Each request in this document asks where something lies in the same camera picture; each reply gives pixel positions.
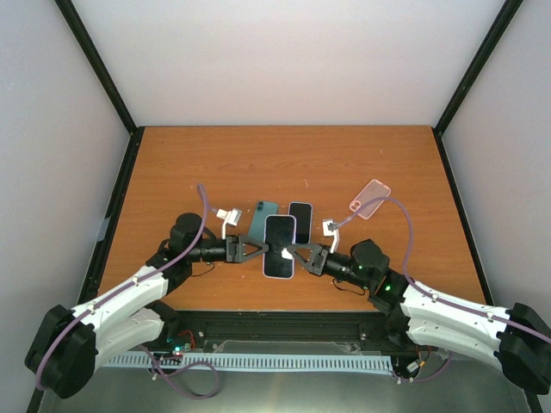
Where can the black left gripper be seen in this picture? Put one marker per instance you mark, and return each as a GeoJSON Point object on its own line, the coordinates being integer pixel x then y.
{"type": "Point", "coordinates": [234, 245]}

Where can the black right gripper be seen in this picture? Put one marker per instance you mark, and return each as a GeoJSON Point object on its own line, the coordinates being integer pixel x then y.
{"type": "Point", "coordinates": [317, 259]}

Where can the teal green phone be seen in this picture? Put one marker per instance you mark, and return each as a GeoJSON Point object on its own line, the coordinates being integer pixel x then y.
{"type": "Point", "coordinates": [261, 211]}

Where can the black phone face up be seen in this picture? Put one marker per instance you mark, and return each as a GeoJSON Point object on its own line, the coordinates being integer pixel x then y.
{"type": "Point", "coordinates": [277, 243]}

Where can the purple phone case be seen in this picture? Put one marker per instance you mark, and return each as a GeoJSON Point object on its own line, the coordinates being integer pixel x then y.
{"type": "Point", "coordinates": [263, 271]}

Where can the black screen phone blue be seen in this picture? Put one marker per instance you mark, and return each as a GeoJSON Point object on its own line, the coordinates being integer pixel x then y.
{"type": "Point", "coordinates": [301, 219]}

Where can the pink phone case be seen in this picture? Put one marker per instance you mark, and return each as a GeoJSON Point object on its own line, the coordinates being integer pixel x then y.
{"type": "Point", "coordinates": [369, 199]}

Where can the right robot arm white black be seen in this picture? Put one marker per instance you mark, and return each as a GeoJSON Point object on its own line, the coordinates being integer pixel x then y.
{"type": "Point", "coordinates": [515, 341]}

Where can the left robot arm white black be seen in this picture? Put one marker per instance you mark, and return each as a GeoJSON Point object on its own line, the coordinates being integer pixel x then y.
{"type": "Point", "coordinates": [72, 344]}

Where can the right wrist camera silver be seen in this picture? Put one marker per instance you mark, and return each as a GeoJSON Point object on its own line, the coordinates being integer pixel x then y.
{"type": "Point", "coordinates": [330, 228]}

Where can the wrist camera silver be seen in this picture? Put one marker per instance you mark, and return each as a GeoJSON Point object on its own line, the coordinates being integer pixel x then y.
{"type": "Point", "coordinates": [231, 217]}
{"type": "Point", "coordinates": [330, 228]}

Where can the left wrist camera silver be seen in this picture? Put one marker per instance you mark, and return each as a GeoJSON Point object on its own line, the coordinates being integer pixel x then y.
{"type": "Point", "coordinates": [231, 217]}

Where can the light blue cable duct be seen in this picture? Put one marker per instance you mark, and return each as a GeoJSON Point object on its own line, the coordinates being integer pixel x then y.
{"type": "Point", "coordinates": [257, 363]}

